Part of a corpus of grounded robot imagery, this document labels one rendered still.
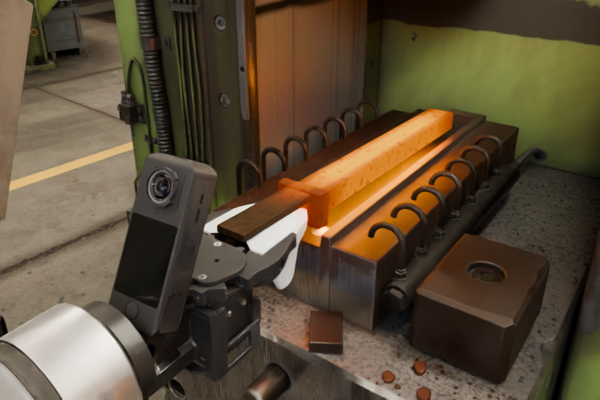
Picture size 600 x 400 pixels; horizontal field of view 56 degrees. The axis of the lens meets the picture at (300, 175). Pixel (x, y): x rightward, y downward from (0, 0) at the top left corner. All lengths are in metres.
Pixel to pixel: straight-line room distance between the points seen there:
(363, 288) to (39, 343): 0.29
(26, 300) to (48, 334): 1.95
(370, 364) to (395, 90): 0.58
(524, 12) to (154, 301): 0.68
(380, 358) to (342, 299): 0.07
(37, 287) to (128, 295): 1.98
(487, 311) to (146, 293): 0.27
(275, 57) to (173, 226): 0.42
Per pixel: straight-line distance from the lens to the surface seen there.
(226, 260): 0.42
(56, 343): 0.35
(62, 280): 2.37
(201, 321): 0.41
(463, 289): 0.51
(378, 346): 0.54
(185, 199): 0.36
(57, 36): 5.88
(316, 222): 0.51
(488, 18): 0.91
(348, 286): 0.54
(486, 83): 0.93
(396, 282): 0.53
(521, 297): 0.52
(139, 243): 0.39
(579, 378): 0.68
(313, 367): 0.53
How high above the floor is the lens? 1.27
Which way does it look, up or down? 25 degrees down
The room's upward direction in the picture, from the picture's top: straight up
